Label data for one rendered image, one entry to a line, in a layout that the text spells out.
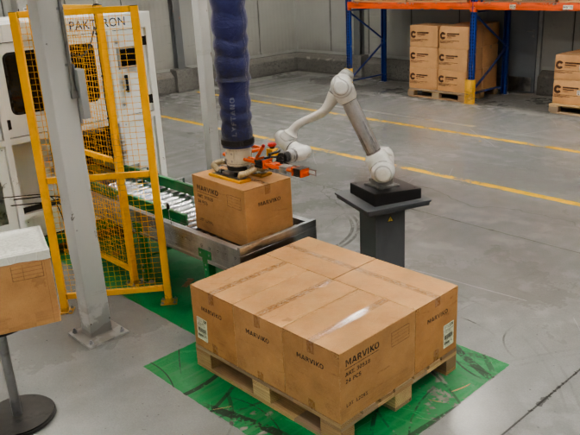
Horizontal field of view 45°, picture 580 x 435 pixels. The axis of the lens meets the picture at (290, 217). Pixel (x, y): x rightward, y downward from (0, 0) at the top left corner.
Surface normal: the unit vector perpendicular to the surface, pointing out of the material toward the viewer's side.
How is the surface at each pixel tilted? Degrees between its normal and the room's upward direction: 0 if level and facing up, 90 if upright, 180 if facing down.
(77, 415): 0
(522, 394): 0
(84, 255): 90
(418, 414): 0
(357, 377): 90
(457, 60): 90
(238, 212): 90
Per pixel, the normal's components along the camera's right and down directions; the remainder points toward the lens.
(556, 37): -0.73, 0.26
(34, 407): -0.05, -0.94
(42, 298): 0.42, 0.29
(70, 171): 0.70, 0.21
